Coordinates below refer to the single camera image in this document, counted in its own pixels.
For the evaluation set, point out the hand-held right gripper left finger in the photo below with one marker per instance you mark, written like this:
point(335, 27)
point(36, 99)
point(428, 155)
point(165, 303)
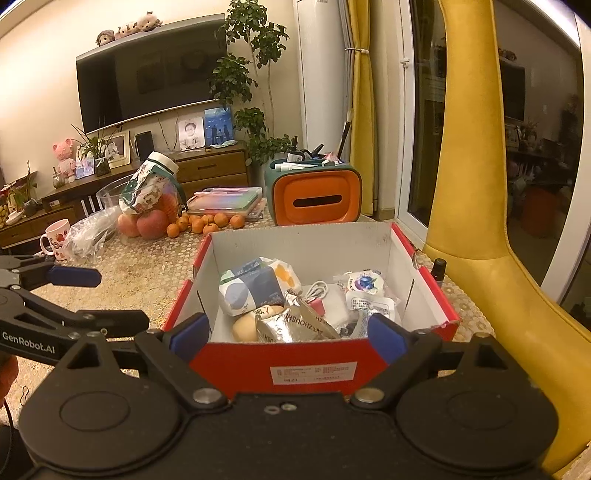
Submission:
point(189, 332)

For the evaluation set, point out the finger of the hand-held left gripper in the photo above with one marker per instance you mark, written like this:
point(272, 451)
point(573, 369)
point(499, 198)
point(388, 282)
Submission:
point(92, 321)
point(74, 275)

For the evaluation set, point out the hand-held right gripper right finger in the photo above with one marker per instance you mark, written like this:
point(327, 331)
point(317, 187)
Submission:
point(388, 332)

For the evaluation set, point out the blueberry print snack packet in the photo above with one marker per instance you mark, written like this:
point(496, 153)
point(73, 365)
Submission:
point(367, 284)

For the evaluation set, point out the red cardboard box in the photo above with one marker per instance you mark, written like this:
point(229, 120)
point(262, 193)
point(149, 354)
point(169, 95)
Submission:
point(323, 364)

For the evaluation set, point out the white blue tissue pack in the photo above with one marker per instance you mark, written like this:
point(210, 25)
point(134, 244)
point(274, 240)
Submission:
point(249, 286)

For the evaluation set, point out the silver foil packet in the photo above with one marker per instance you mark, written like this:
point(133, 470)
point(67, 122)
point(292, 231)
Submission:
point(291, 323)

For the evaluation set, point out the white strawberry mug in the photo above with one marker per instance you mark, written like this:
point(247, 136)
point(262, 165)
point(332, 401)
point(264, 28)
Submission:
point(55, 242)

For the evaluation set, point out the clear plastic bag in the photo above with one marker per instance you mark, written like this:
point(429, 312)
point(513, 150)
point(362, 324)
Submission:
point(90, 237)

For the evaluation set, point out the red apple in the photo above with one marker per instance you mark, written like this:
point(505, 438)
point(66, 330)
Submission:
point(152, 224)
point(127, 226)

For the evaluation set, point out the white router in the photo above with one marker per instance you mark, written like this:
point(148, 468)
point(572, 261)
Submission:
point(90, 204)

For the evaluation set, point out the small dark glass bottle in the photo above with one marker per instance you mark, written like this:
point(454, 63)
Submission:
point(438, 270)

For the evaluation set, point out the small potted plant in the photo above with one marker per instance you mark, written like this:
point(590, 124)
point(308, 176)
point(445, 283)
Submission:
point(25, 189)

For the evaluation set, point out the small photo card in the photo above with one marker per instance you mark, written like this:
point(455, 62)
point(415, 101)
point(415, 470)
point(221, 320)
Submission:
point(84, 168)

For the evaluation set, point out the row of small tangerines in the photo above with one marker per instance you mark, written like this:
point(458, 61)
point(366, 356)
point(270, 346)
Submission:
point(207, 224)

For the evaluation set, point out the pink bear toy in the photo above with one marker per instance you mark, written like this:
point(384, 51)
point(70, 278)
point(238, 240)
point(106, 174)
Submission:
point(64, 159)

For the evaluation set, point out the white green snack bag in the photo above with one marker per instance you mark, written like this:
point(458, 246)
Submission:
point(147, 184)

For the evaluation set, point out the large orange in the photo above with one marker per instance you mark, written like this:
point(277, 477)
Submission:
point(167, 202)

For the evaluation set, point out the small potted orchid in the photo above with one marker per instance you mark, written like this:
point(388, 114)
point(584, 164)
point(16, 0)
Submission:
point(90, 147)

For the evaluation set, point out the yellow chair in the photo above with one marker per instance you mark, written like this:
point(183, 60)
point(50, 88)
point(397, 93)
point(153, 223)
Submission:
point(471, 230)

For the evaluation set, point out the framed photo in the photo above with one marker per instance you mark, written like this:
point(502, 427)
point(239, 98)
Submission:
point(115, 147)

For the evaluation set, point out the pastel plastic box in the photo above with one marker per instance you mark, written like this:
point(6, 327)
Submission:
point(228, 201)

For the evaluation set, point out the black speaker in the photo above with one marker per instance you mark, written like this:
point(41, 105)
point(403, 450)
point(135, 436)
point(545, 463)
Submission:
point(144, 145)

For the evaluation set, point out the green orange tissue box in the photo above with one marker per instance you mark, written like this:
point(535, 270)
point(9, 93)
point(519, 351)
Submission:
point(318, 198)

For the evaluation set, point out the wooden cabinet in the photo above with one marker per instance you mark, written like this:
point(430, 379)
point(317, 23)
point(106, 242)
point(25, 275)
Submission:
point(207, 170)

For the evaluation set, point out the portrait sketch picture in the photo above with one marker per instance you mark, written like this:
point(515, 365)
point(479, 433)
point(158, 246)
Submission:
point(191, 134)

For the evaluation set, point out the bunch of tubes and pens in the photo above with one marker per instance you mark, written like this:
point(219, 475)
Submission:
point(309, 157)

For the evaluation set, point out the blue picture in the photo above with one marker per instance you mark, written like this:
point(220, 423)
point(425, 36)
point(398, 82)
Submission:
point(218, 127)

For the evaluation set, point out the black television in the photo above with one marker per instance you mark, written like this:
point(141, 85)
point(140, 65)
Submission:
point(152, 74)

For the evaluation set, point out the glass balcony door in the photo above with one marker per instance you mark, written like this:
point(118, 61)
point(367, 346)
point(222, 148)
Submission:
point(425, 115)

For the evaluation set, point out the brown haired doll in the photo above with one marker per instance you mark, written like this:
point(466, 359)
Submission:
point(105, 37)

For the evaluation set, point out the yellow curtain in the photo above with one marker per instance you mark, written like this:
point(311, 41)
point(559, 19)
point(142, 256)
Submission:
point(362, 92)

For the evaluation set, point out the pink plush toy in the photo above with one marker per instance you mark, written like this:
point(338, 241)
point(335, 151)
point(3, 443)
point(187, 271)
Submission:
point(122, 31)
point(150, 23)
point(135, 28)

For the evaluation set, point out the tall potted plant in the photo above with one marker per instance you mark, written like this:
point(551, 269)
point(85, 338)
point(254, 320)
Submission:
point(249, 78)

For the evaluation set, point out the white standing air conditioner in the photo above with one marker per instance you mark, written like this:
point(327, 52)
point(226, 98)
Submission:
point(323, 78)

